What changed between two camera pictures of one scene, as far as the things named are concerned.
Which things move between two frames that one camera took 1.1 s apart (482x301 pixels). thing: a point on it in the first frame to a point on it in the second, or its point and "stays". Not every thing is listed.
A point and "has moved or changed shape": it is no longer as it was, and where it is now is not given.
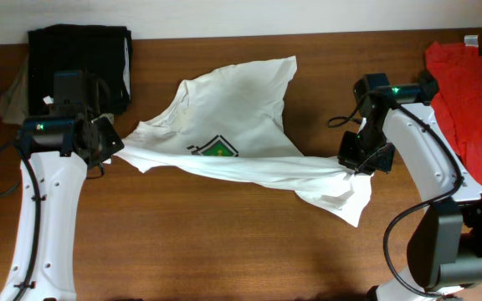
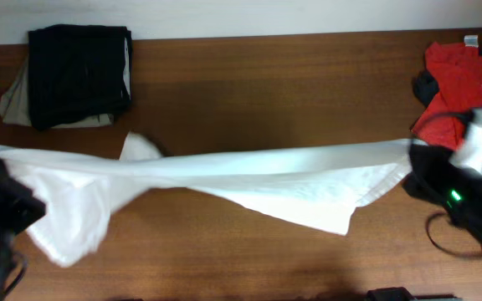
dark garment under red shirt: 428,86 stays
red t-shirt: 474,94 stays
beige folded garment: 14,104 stays
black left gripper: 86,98 to 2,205
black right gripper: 346,155 to 423,160
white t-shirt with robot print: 227,124 has moved or changed shape
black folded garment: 104,51 stays
